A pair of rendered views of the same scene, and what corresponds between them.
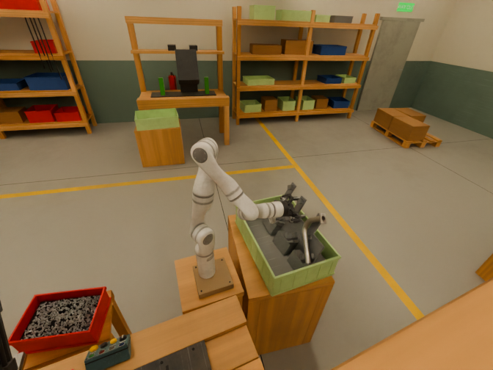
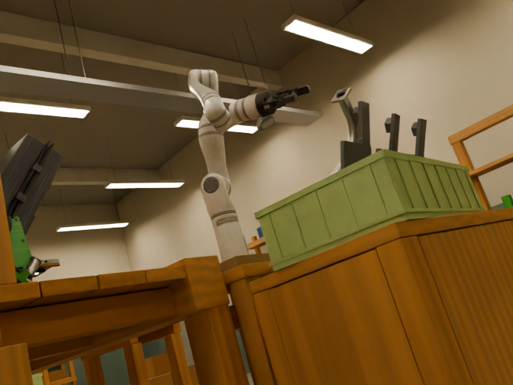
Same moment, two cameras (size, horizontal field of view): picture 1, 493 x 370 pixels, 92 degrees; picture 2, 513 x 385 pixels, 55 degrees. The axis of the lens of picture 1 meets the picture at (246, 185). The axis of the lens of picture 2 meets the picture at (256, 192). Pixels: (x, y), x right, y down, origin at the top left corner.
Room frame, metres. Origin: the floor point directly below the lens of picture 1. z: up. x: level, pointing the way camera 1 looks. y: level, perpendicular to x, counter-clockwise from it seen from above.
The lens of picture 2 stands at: (0.06, -1.33, 0.65)
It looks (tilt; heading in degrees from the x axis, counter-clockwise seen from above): 15 degrees up; 60
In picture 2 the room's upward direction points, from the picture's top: 17 degrees counter-clockwise
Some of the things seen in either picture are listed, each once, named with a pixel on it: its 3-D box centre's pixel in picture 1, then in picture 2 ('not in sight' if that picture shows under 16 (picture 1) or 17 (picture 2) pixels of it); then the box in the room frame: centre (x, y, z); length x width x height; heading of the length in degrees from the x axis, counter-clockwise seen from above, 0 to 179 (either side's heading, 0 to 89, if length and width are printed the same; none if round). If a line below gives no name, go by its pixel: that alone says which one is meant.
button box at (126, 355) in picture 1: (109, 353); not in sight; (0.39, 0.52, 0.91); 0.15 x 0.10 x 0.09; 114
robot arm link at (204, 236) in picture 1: (203, 240); (218, 198); (0.80, 0.20, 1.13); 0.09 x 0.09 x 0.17; 46
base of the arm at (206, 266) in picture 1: (205, 260); (230, 240); (0.80, 0.20, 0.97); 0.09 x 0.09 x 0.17; 28
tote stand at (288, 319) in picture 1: (269, 279); (434, 378); (1.10, -0.20, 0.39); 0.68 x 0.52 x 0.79; 14
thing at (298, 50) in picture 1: (300, 70); not in sight; (5.93, -1.10, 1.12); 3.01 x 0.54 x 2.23; 106
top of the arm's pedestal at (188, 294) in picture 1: (207, 277); (241, 279); (0.80, 0.20, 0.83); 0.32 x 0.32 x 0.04; 22
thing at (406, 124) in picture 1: (406, 125); not in sight; (5.09, -3.40, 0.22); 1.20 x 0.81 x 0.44; 11
